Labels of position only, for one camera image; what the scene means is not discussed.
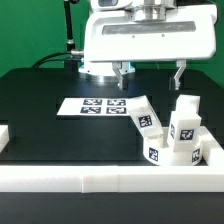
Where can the white left fence wall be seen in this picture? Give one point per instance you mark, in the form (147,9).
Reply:
(4,137)

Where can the white front fence wall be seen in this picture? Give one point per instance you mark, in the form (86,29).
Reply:
(111,179)

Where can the white right fence wall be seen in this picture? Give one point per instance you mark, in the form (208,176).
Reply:
(212,152)

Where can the white fence wall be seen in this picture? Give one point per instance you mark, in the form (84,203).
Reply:
(4,137)
(111,179)
(212,152)

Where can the white marker sheet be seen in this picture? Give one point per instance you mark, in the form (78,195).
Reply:
(94,107)

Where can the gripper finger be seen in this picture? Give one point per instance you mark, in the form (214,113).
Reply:
(122,79)
(175,79)

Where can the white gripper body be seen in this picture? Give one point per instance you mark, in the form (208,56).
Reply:
(149,30)

